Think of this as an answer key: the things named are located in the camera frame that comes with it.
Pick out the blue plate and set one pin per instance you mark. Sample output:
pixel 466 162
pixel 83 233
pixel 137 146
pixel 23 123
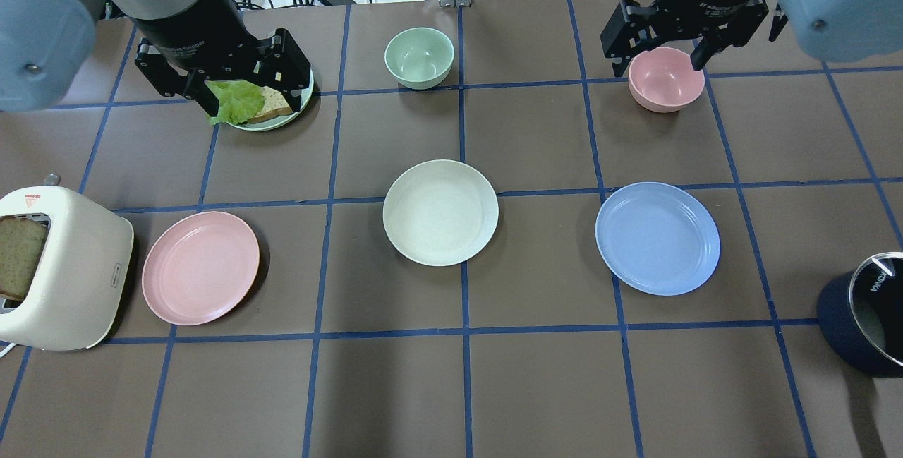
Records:
pixel 657 238

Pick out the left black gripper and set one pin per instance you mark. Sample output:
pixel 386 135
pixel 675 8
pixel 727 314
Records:
pixel 192 25

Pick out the pink bowl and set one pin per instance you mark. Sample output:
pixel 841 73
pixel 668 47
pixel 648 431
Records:
pixel 664 80

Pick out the cream plate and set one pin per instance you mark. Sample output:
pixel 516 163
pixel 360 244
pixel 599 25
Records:
pixel 440 213

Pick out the lettuce leaf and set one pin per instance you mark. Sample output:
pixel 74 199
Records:
pixel 239 102

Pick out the pink plate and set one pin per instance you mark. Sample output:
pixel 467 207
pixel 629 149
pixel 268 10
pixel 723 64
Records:
pixel 200 268

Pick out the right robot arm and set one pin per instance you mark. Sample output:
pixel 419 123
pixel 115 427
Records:
pixel 827 30

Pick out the dark blue pot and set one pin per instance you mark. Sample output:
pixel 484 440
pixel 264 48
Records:
pixel 860 315

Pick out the green plate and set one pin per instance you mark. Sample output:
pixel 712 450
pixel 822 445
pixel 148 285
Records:
pixel 305 95

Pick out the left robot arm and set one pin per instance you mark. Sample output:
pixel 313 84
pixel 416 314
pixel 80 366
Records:
pixel 45 42

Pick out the bread slice on plate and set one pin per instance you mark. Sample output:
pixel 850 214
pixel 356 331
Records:
pixel 273 105

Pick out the green bowl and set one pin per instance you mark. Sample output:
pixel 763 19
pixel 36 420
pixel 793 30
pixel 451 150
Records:
pixel 419 58

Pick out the bread slice in toaster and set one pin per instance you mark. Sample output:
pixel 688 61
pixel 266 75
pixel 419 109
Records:
pixel 22 241

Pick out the white toaster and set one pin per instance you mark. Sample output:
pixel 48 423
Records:
pixel 78 282

